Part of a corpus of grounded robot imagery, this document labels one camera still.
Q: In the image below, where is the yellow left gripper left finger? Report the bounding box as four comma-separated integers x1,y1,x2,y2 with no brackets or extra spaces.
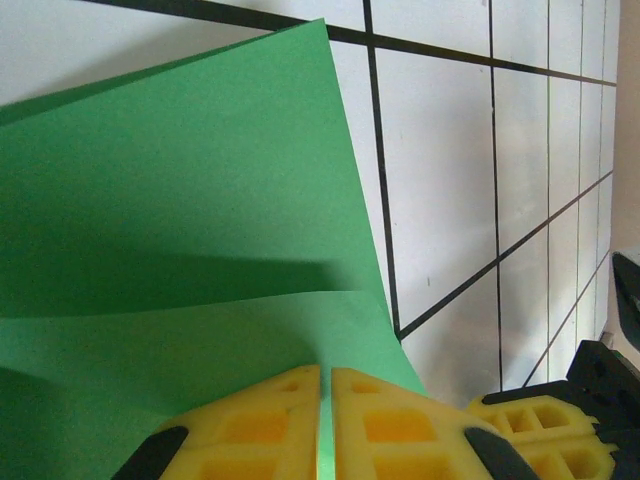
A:
112,364,321,480

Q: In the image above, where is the green square paper sheet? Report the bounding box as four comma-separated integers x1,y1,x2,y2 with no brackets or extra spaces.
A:
0,17,431,480

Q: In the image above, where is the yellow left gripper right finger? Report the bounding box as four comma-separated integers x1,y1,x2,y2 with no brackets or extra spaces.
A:
332,367,539,480

